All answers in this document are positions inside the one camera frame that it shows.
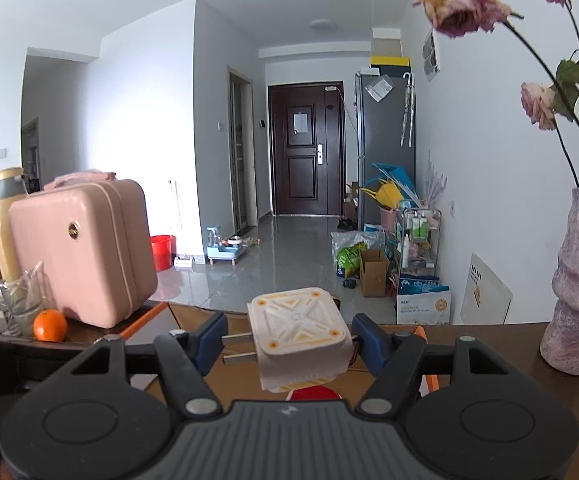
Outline clear plastic bag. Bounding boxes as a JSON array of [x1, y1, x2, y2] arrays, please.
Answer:
[[364, 74, 395, 103]]

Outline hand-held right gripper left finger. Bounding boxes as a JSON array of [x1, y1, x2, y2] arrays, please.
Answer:
[[40, 311, 228, 421]]

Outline red and white lint brush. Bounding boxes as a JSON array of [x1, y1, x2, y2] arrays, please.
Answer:
[[287, 385, 345, 402]]

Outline beige charger plug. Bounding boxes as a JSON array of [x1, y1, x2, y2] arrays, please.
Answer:
[[222, 287, 354, 395]]

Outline white board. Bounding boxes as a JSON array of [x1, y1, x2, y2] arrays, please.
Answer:
[[460, 252, 513, 326]]

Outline clear glass jug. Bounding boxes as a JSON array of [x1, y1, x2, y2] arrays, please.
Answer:
[[0, 261, 58, 336]]

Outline bunch of dried pink roses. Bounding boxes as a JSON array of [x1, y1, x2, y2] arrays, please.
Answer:
[[413, 0, 579, 198]]

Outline yellow thermos jug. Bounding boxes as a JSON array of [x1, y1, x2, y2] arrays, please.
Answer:
[[0, 167, 30, 283]]

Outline clear folded umbrella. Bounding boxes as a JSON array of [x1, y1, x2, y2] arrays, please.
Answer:
[[400, 72, 415, 148]]

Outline yellow and black box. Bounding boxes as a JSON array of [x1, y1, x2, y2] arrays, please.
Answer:
[[371, 55, 413, 77]]

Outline orange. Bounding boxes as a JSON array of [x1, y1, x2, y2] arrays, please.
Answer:
[[32, 309, 69, 343]]

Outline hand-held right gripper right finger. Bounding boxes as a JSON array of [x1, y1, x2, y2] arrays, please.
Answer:
[[354, 314, 540, 418]]

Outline blue pet water fountain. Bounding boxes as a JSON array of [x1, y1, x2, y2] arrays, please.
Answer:
[[207, 226, 244, 263]]

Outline red bucket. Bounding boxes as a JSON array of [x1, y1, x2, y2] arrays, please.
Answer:
[[150, 235, 175, 272]]

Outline red cardboard box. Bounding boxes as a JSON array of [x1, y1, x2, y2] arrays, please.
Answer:
[[120, 301, 440, 403]]

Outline pink suitcase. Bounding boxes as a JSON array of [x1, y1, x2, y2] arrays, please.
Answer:
[[8, 172, 159, 330]]

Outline green snack bag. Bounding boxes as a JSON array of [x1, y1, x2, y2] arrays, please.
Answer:
[[330, 231, 370, 281]]

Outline yellow plastic object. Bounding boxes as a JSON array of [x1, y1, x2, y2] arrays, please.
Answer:
[[369, 182, 403, 211]]

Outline blue plastic frame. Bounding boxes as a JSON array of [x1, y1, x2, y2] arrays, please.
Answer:
[[359, 162, 415, 201]]

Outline blue and white carton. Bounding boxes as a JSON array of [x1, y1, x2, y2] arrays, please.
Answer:
[[396, 275, 453, 326]]

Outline sliding glass door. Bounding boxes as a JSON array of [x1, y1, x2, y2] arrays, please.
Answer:
[[228, 66, 258, 231]]

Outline pale purple dried stems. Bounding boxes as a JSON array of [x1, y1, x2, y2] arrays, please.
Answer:
[[427, 152, 447, 206]]

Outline dark brown entrance door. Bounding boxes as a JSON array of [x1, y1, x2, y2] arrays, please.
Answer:
[[268, 81, 345, 218]]

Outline metal storage cart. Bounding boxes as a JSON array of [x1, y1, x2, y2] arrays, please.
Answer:
[[397, 207, 443, 281]]

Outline grey refrigerator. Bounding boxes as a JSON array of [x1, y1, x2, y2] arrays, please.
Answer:
[[354, 69, 417, 226]]

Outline brown cardboard box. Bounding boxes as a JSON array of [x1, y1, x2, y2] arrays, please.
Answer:
[[359, 249, 390, 298]]

